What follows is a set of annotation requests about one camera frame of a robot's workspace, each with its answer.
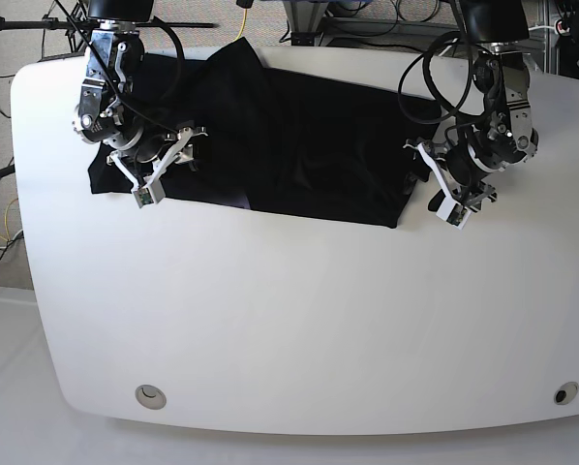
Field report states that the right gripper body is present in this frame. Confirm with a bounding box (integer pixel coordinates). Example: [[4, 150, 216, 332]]
[[107, 126, 208, 192]]

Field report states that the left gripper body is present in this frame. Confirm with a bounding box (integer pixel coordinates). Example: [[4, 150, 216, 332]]
[[404, 138, 498, 211]]

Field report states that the black T-shirt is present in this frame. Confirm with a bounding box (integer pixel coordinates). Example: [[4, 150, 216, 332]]
[[86, 37, 443, 230]]

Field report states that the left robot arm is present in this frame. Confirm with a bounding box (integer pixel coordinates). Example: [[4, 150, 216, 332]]
[[398, 1, 539, 228]]

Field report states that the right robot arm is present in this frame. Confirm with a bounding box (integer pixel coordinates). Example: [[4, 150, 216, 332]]
[[73, 1, 207, 206]]

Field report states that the black tripod pole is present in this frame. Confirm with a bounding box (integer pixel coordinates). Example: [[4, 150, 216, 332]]
[[0, 16, 219, 32]]

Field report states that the right table grommet hole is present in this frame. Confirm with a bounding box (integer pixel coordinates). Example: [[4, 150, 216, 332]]
[[554, 382, 579, 405]]

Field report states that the table grommet hole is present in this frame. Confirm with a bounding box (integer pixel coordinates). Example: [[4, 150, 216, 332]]
[[135, 385, 167, 411], [554, 382, 579, 405]]

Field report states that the left table grommet hole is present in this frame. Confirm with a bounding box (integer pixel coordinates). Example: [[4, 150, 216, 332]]
[[135, 385, 167, 411]]

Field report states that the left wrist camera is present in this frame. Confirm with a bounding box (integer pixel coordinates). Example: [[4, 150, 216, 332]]
[[436, 197, 472, 230]]

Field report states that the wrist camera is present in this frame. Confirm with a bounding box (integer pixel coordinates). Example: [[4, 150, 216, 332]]
[[436, 197, 472, 230], [132, 180, 166, 208]]

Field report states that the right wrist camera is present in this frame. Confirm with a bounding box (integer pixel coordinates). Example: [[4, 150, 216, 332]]
[[132, 180, 166, 208]]

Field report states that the yellow cable at top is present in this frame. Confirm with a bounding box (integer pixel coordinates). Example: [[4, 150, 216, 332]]
[[234, 4, 249, 41]]

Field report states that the yellow cable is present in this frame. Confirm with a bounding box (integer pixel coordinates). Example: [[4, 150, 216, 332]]
[[0, 198, 24, 252], [234, 4, 249, 41]]

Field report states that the white cable at top right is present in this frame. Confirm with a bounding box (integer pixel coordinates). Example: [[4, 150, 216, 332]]
[[529, 18, 562, 35]]

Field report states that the grey aluminium frame stand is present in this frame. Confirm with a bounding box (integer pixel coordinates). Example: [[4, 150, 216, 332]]
[[279, 1, 561, 75]]

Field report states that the yellow cable at left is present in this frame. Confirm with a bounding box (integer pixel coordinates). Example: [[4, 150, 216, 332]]
[[0, 198, 24, 252]]

